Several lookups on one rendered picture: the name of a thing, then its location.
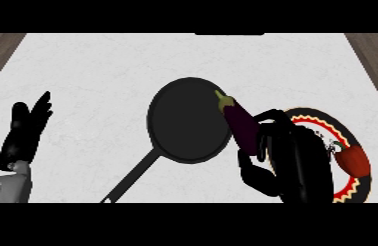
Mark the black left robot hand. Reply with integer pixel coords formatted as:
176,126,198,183
0,90,54,172

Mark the black frying pan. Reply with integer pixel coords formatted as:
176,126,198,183
99,77,233,204

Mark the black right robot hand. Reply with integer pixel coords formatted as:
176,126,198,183
236,108,336,204

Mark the dark purple eggplant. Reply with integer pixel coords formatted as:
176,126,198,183
212,89,263,156

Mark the black red patterned plate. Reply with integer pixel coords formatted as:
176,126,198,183
283,107,373,204

